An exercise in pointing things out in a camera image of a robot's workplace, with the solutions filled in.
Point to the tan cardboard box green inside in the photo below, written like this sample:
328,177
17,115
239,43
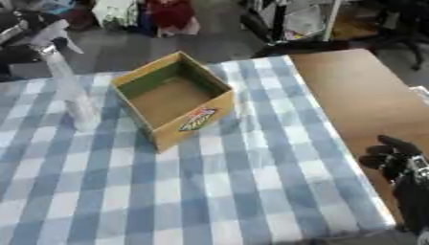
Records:
167,99

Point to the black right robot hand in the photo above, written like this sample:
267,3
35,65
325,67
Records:
410,194

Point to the clear spray bottle white trigger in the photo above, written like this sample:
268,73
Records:
77,99

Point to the red cloth item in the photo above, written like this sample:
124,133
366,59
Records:
170,14

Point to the black stand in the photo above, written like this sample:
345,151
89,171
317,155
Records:
267,19

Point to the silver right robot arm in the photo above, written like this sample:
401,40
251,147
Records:
424,240

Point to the white green patterned cloth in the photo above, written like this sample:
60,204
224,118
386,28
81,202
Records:
116,12

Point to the black office chair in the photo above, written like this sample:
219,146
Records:
403,28

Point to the white object at table edge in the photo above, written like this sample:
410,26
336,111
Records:
421,94

